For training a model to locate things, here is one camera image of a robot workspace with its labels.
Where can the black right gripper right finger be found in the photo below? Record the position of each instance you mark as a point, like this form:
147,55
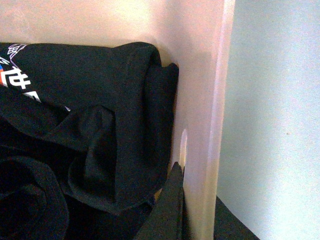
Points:
227,226

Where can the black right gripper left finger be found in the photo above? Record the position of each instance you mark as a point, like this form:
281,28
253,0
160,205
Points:
165,221

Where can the beige plastic laundry hamper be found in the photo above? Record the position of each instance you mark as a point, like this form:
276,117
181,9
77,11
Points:
194,34

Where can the black printed t-shirt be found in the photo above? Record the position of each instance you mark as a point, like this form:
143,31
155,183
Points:
85,139

